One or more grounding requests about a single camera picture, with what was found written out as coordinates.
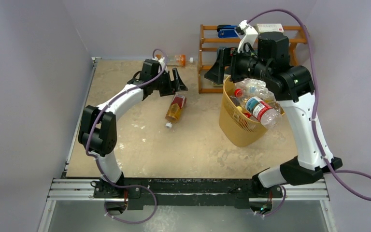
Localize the wooden shelf rack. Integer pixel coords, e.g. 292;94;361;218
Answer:
197;24;308;94

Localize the white green box top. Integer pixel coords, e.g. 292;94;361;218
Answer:
255;23;284;34

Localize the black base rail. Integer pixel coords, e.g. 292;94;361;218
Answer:
90;177;284;210

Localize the blue stapler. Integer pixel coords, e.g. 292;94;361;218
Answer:
216;25;239;38

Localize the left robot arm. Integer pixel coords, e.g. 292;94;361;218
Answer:
78;58;188;198

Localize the orange label bottle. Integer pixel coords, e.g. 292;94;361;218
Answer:
167;55;194;66

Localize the red label bottle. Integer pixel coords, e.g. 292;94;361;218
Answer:
234;88;282;129

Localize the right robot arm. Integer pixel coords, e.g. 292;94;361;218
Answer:
204;31;342;197

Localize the aluminium frame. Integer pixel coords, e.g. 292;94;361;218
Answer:
39;63;334;232

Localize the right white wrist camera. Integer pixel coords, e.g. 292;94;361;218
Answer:
234;20;258;53

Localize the brown tea bottle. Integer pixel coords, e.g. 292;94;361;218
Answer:
165;93;187;129

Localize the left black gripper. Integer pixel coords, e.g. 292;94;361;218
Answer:
152;69;187;97

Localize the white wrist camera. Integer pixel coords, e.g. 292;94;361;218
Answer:
234;20;258;53
156;56;169;73

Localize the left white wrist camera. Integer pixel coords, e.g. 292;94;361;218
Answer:
156;56;169;73

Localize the yellow plastic bin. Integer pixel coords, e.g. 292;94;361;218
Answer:
219;76;284;147

